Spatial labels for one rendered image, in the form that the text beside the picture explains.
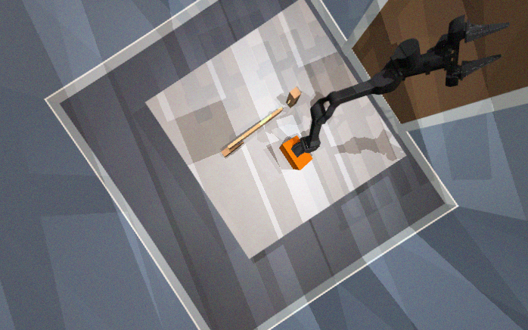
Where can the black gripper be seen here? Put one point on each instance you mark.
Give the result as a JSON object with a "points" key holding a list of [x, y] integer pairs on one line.
{"points": [[441, 58]]}

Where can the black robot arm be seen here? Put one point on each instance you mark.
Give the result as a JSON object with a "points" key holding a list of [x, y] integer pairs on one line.
{"points": [[405, 62]]}

